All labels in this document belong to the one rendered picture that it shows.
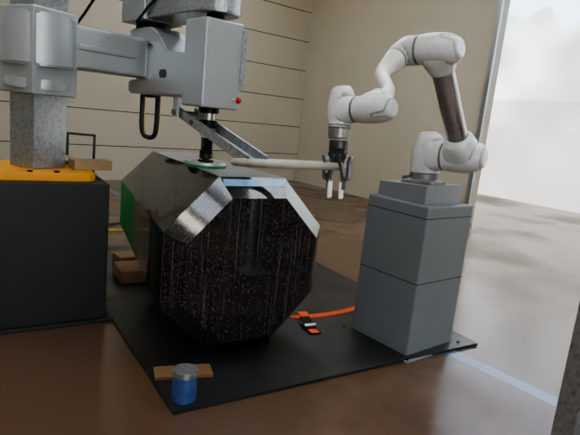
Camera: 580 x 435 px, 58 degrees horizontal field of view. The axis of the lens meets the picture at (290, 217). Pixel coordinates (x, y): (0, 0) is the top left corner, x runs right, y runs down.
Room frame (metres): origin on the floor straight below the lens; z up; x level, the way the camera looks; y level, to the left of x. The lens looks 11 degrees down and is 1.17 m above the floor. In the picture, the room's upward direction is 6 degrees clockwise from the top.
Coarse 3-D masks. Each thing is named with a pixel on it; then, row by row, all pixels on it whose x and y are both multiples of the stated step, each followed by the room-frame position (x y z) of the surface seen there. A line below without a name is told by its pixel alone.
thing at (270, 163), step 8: (232, 160) 2.13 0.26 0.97; (240, 160) 2.06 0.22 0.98; (248, 160) 2.03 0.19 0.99; (256, 160) 2.01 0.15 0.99; (264, 160) 2.00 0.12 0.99; (272, 160) 2.42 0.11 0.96; (280, 160) 2.43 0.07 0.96; (288, 160) 2.44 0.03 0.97; (296, 160) 2.44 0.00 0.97; (288, 168) 1.98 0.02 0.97; (296, 168) 1.98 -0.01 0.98; (304, 168) 1.98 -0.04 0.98; (312, 168) 1.99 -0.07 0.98; (320, 168) 2.01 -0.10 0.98; (328, 168) 2.03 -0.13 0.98; (336, 168) 2.07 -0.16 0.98
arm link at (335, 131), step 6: (330, 126) 2.08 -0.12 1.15; (336, 126) 2.07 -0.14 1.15; (342, 126) 2.06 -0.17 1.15; (348, 126) 2.08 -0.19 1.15; (330, 132) 2.08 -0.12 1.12; (336, 132) 2.06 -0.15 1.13; (342, 132) 2.06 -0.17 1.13; (348, 132) 2.08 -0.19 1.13; (336, 138) 2.08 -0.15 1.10; (342, 138) 2.07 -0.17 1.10; (348, 138) 2.08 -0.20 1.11
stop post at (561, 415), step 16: (576, 320) 1.77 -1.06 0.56; (576, 336) 1.76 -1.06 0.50; (576, 352) 1.75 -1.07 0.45; (576, 368) 1.74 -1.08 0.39; (576, 384) 1.73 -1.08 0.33; (560, 400) 1.77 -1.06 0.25; (576, 400) 1.72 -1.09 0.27; (560, 416) 1.76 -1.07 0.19; (576, 416) 1.71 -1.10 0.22; (560, 432) 1.75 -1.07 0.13; (576, 432) 1.72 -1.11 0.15
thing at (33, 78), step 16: (32, 16) 2.53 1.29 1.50; (32, 32) 2.53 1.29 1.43; (32, 48) 2.53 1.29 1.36; (0, 64) 2.63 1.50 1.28; (16, 64) 2.57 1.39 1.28; (32, 64) 2.53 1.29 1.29; (0, 80) 2.63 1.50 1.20; (16, 80) 2.55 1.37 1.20; (32, 80) 2.53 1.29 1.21; (48, 80) 2.59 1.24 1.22; (64, 80) 2.68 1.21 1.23; (64, 96) 2.69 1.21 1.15
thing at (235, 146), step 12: (180, 108) 2.79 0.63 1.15; (192, 120) 2.68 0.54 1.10; (204, 132) 2.60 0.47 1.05; (216, 132) 2.72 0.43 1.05; (228, 132) 2.64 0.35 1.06; (216, 144) 2.52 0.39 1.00; (228, 144) 2.44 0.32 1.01; (240, 144) 2.56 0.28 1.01; (240, 156) 2.37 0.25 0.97; (252, 156) 2.48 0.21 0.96; (264, 156) 2.41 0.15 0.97
